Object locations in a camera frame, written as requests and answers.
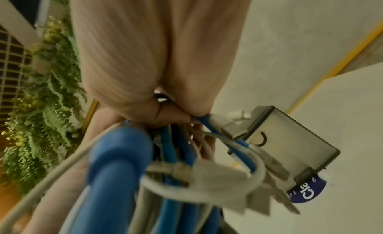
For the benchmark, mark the person's right hand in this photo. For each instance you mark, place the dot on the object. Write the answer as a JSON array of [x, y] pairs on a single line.
[[163, 115]]

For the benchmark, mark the person's right forearm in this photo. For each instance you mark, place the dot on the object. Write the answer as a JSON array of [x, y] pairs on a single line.
[[155, 44]]

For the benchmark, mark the green fern plants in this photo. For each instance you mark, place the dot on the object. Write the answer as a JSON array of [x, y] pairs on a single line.
[[45, 110]]

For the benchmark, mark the clear plastic box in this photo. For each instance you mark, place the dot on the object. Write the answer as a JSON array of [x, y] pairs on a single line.
[[287, 143]]

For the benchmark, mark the white lattice screen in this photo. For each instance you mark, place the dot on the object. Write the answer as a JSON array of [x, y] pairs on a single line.
[[12, 70]]

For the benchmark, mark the blue round sticker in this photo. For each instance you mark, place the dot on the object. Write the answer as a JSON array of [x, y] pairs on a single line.
[[309, 191]]

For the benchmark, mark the yellow floor tape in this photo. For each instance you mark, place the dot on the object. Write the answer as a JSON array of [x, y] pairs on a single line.
[[357, 47]]

